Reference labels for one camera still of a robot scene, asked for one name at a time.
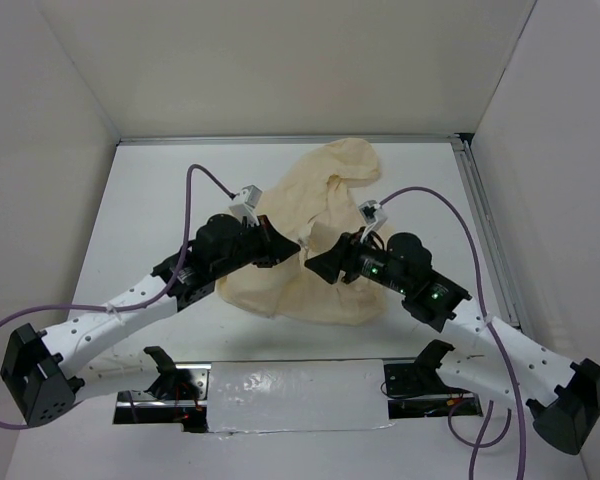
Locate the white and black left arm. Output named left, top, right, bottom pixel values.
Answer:
left=0, top=214, right=300, bottom=428

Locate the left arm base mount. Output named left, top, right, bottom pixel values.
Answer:
left=113, top=346, right=211, bottom=434

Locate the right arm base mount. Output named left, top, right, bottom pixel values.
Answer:
left=380, top=340, right=482, bottom=420

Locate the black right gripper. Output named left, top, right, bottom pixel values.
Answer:
left=304, top=225, right=410, bottom=294

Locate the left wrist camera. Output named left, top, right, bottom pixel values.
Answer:
left=229, top=185, right=262, bottom=226

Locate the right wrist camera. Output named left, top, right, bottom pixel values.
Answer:
left=358, top=200, right=387, bottom=231

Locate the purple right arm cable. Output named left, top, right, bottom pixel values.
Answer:
left=379, top=186, right=531, bottom=480

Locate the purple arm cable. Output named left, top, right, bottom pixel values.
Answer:
left=0, top=163, right=236, bottom=431
left=379, top=186, right=531, bottom=480

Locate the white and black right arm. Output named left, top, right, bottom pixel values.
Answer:
left=305, top=232, right=600, bottom=455

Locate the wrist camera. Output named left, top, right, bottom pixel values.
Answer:
left=229, top=185, right=262, bottom=226
left=358, top=200, right=387, bottom=231

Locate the cream yellow zip jacket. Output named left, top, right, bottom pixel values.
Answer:
left=216, top=138, right=386, bottom=325

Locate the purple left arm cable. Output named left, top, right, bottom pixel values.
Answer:
left=0, top=163, right=236, bottom=431

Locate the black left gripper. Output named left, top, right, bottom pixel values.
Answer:
left=212, top=214, right=300, bottom=279

